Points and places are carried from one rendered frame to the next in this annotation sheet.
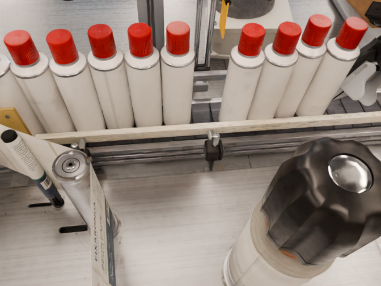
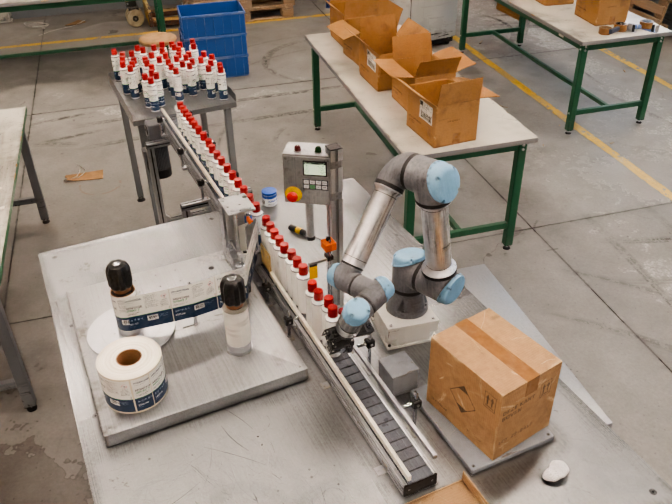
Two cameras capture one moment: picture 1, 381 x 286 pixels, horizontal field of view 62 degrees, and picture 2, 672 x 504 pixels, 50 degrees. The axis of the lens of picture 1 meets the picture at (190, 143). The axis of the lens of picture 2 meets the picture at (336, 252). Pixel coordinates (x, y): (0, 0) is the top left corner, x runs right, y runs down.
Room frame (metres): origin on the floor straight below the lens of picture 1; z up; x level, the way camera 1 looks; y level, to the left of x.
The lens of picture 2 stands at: (-0.02, -1.99, 2.55)
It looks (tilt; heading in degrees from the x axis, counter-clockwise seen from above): 35 degrees down; 76
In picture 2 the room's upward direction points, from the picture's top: 1 degrees counter-clockwise
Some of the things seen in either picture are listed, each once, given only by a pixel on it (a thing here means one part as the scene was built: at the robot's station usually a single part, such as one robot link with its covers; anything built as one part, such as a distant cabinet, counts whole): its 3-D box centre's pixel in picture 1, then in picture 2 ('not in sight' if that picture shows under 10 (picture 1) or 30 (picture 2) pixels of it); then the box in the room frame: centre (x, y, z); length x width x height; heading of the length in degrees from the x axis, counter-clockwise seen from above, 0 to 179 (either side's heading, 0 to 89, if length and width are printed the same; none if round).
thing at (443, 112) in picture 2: not in sight; (444, 101); (1.51, 1.51, 0.97); 0.51 x 0.39 x 0.37; 7
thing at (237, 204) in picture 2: not in sight; (236, 204); (0.20, 0.42, 1.14); 0.14 x 0.11 x 0.01; 100
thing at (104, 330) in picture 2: not in sight; (131, 330); (-0.25, 0.08, 0.89); 0.31 x 0.31 x 0.01
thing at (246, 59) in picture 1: (241, 82); (313, 305); (0.38, -0.07, 0.98); 0.05 x 0.05 x 0.20
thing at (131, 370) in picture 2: not in sight; (132, 374); (-0.25, -0.22, 0.95); 0.20 x 0.20 x 0.14
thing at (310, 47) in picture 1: (297, 72); (329, 320); (0.41, -0.17, 0.98); 0.05 x 0.05 x 0.20
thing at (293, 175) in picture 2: not in sight; (310, 174); (0.43, 0.14, 1.38); 0.17 x 0.10 x 0.19; 156
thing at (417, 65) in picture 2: not in sight; (423, 75); (1.54, 1.92, 0.96); 0.53 x 0.45 x 0.37; 3
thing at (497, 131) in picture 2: not in sight; (400, 131); (1.57, 2.38, 0.39); 2.20 x 0.80 x 0.78; 92
